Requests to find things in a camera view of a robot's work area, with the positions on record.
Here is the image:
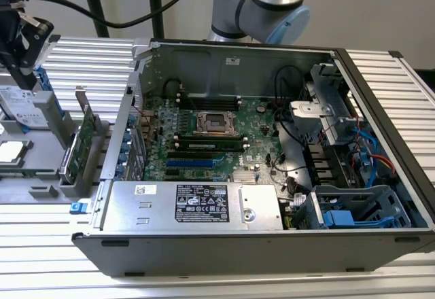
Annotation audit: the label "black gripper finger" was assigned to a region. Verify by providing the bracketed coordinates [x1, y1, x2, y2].
[0, 52, 27, 91]
[19, 10, 56, 91]

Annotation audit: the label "green graphics card black cooler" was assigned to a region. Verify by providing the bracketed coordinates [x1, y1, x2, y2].
[58, 86, 103, 186]

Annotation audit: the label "hard disk in blue carrier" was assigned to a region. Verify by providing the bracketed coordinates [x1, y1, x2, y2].
[0, 64, 57, 134]

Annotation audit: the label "silver CPU chip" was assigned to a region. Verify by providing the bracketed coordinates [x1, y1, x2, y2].
[0, 140, 27, 164]

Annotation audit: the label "grey plastic parts rack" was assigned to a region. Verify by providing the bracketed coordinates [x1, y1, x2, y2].
[0, 90, 115, 205]

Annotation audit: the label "green RAM stick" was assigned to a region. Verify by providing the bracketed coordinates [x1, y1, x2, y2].
[0, 165, 57, 175]

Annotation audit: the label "blue plastic case latch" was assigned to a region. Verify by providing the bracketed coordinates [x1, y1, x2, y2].
[69, 201, 89, 215]

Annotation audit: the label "metal CPU socket cover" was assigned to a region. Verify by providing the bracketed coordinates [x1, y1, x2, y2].
[196, 109, 238, 134]

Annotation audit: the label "black RAM slot bank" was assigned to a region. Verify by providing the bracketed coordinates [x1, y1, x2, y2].
[172, 133, 250, 154]
[188, 96, 243, 111]

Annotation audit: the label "long black expansion slot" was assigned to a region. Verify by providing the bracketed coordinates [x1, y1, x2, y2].
[166, 152, 215, 160]

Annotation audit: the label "CPU socket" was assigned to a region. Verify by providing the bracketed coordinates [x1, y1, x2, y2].
[196, 109, 238, 134]

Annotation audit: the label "black RAM stick white label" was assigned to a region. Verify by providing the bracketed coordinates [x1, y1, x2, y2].
[178, 141, 246, 153]

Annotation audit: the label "silver power supply unit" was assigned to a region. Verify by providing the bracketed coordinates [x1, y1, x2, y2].
[99, 180, 285, 232]

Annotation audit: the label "green motherboard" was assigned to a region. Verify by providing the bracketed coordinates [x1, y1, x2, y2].
[134, 94, 290, 183]

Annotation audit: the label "silver chipset heatsink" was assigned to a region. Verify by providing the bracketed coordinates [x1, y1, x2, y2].
[232, 171, 257, 183]

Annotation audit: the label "grey open PC case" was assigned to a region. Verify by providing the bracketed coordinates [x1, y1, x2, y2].
[71, 37, 435, 279]

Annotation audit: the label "blue plastic disk tray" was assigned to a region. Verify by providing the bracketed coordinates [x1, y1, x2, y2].
[321, 209, 404, 229]

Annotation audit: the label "grey plastic disk bay cage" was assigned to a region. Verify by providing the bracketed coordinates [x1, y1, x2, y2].
[292, 183, 415, 231]

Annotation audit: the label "black camera cable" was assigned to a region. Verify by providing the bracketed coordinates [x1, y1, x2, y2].
[0, 0, 200, 29]

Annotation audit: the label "silver metal drive bracket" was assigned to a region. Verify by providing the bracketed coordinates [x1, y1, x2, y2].
[288, 61, 367, 147]

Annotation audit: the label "blue data wire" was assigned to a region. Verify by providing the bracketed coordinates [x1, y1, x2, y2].
[351, 124, 381, 190]

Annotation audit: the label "red yellow power wires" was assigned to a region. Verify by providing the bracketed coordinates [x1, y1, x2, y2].
[368, 154, 397, 175]

